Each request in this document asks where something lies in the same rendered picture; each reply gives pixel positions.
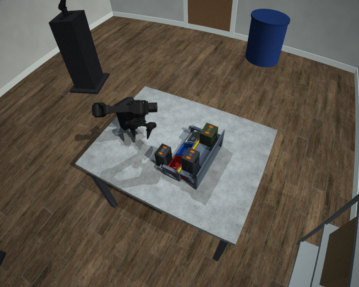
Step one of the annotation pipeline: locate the blue open bin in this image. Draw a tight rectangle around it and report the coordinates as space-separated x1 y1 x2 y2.
176 143 194 156

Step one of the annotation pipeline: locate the olive green tool case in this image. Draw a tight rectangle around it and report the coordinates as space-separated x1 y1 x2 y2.
199 123 218 147

